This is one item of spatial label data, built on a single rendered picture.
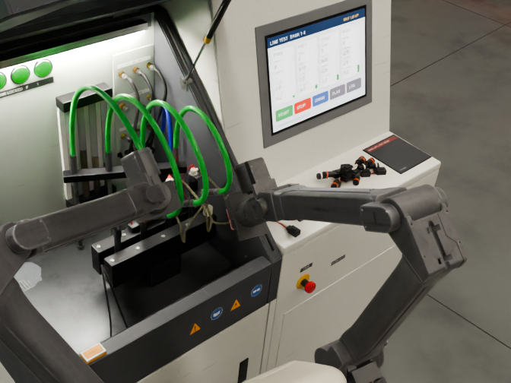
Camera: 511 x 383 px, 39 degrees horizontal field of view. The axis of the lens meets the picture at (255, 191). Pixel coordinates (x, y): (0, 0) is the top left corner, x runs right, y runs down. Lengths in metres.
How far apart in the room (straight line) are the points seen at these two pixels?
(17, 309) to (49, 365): 0.09
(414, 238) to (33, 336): 0.54
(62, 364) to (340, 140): 1.42
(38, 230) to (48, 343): 0.16
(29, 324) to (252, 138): 1.11
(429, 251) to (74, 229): 0.56
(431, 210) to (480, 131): 3.55
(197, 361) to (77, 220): 0.85
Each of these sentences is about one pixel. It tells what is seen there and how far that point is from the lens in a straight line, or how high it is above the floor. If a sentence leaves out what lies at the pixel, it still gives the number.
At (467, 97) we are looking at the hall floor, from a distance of 4.92.
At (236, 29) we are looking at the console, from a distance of 1.89.
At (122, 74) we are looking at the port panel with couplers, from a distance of 1.97.
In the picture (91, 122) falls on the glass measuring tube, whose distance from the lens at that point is 1.96.
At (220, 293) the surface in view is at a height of 0.94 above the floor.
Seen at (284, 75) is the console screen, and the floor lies 1.30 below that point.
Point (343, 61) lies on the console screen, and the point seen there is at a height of 1.27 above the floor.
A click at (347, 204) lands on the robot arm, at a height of 1.56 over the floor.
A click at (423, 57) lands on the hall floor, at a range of 5.32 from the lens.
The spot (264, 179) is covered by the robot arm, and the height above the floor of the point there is 1.41.
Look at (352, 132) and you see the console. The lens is 2.32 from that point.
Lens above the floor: 2.25
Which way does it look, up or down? 38 degrees down
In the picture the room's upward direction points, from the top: 6 degrees clockwise
